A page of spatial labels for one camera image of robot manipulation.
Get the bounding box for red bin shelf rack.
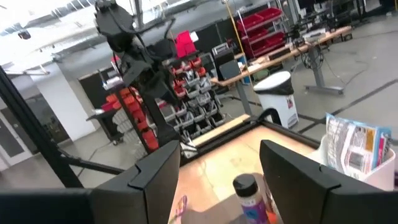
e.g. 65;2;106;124
235;6;284;60

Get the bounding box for black cart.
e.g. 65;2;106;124
86;108;125;146

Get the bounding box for red box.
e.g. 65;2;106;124
175;30;197;59

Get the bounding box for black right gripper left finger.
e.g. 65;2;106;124
0;139;182;224

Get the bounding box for white trash can black bag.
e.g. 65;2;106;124
252;70;300;129

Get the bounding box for white plastic bin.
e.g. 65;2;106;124
310;134;397;192

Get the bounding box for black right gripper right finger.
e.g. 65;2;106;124
259;139;398;224

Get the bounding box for wooden desk grey legs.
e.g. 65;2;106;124
210;26;354;118

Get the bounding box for purple label spice jar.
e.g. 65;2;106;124
232;173;271;224

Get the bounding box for black aluminium table frame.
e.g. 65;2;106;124
0;65;321;189

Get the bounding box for black cable loop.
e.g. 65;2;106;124
257;108;282;126

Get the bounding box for grey translucent plastic bin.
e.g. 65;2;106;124
183;186;282;224

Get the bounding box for parts bin storage rack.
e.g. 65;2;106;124
102;55;228;153

